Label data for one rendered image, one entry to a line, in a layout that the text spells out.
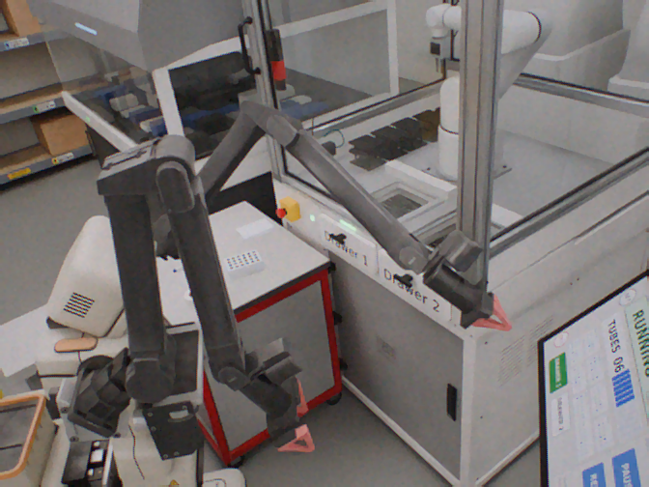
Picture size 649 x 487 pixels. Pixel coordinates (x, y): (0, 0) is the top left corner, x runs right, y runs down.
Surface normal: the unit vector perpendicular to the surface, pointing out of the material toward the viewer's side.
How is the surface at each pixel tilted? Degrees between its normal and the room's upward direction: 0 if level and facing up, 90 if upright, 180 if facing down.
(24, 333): 0
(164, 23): 90
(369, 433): 0
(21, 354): 0
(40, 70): 90
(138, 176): 90
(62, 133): 89
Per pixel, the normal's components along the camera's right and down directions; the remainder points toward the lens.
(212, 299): 0.22, 0.52
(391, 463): -0.11, -0.83
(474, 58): -0.80, 0.39
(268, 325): 0.59, 0.40
